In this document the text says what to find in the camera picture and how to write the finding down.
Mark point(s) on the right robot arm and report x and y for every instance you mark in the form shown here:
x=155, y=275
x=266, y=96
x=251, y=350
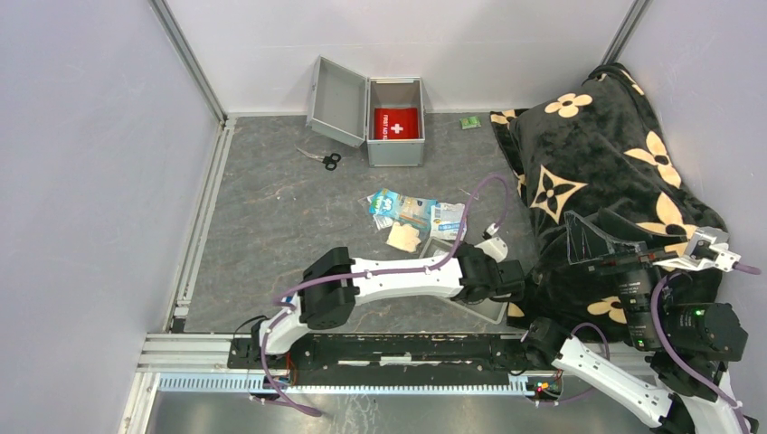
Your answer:
x=689, y=346

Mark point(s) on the black floral blanket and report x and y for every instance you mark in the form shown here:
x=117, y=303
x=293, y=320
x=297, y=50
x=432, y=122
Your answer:
x=598, y=146

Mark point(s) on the black handled scissors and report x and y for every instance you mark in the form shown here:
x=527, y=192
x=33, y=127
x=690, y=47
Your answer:
x=330, y=161

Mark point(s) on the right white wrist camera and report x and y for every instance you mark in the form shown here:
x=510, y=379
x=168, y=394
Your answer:
x=708, y=248

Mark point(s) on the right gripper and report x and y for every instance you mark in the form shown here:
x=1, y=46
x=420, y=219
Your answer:
x=585, y=238

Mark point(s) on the blue cotton ball bag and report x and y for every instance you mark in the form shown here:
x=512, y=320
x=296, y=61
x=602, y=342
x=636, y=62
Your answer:
x=402, y=208

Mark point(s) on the grey divider tray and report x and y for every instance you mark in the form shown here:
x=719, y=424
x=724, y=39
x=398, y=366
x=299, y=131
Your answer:
x=487, y=309

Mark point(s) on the white gauze packet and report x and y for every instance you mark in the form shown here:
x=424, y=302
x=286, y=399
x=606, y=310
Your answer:
x=446, y=220

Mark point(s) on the grey metal case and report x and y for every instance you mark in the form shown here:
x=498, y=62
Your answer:
x=342, y=104

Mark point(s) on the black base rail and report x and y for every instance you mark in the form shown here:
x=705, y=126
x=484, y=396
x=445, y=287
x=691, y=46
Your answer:
x=406, y=360

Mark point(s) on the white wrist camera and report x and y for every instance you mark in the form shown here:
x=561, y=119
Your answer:
x=492, y=245
x=708, y=248

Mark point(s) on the small green packet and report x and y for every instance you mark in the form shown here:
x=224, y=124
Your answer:
x=471, y=122

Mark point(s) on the red first aid pouch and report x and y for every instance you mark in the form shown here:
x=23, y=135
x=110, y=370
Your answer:
x=396, y=123

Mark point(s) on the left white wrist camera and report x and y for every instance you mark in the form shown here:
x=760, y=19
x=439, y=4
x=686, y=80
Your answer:
x=492, y=245

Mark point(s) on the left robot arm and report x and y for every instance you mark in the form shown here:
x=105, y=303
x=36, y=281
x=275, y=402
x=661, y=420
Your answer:
x=336, y=283

